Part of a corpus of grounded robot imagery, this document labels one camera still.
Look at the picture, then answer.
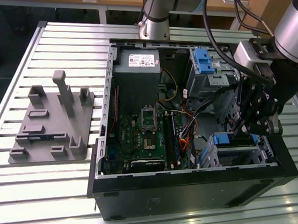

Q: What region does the metal disk bay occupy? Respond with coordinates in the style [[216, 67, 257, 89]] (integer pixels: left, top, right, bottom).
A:
[[198, 129, 281, 172]]

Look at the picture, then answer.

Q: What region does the grey parts rack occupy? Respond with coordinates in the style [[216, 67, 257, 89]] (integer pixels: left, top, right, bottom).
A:
[[7, 67, 97, 169]]

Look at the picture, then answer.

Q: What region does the blue drive cage latch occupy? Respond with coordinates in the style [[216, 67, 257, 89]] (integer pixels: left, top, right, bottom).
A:
[[193, 48, 216, 75]]

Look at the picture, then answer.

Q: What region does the hard disk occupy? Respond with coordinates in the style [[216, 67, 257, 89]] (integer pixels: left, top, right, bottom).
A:
[[211, 131, 260, 149]]

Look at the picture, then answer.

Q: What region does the black RAM slot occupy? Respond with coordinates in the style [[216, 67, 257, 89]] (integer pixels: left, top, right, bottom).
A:
[[160, 111, 176, 169], [169, 112, 185, 167]]

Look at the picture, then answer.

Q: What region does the metal socket cover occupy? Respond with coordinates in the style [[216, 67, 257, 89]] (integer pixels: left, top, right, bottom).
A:
[[139, 104, 159, 133]]

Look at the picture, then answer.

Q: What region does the black graphics card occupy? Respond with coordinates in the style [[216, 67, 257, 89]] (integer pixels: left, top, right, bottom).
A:
[[129, 158, 167, 174]]

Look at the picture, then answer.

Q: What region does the grey power supply unit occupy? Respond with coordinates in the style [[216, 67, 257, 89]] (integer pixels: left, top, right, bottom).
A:
[[110, 48, 163, 116]]

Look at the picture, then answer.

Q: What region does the metal drive cage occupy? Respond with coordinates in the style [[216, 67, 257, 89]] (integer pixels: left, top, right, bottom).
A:
[[185, 48, 244, 108]]

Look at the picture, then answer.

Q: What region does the yellow wire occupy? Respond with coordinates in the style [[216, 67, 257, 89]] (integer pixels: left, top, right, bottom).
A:
[[157, 68, 179, 103]]

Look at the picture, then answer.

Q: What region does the red thin wire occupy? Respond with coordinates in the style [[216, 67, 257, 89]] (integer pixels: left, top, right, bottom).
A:
[[109, 85, 120, 138]]

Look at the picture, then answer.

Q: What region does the black open PC case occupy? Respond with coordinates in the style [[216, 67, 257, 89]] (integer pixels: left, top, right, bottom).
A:
[[85, 36, 298, 224]]

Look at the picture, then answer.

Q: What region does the black disk wire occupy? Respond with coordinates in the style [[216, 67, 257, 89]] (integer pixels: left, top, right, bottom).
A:
[[191, 81, 241, 122]]

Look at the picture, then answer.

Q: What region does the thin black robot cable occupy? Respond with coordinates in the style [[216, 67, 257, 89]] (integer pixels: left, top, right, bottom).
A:
[[232, 0, 277, 37]]

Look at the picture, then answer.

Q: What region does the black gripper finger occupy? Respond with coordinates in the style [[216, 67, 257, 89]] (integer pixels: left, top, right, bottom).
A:
[[233, 81, 258, 138], [242, 96, 273, 135]]

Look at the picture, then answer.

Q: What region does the orange flat wire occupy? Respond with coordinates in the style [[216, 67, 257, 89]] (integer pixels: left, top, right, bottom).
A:
[[177, 115, 199, 153]]

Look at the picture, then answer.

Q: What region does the CPU socket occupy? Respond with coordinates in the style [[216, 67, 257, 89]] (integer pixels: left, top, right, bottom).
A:
[[141, 132, 161, 153]]

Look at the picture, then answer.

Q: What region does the green RAM stick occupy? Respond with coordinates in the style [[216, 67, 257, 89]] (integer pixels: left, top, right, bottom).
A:
[[28, 134, 55, 142]]

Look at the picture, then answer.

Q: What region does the black case fan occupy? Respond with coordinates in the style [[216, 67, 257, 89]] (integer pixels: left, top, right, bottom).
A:
[[223, 112, 240, 134]]

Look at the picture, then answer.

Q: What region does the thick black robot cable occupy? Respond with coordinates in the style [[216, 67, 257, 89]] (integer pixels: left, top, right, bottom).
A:
[[198, 0, 280, 86]]

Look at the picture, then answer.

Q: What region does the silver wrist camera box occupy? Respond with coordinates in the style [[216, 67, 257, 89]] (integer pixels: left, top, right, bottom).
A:
[[232, 40, 265, 71]]

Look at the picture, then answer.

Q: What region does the green motherboard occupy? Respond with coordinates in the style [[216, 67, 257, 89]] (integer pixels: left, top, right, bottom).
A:
[[105, 99, 197, 173]]

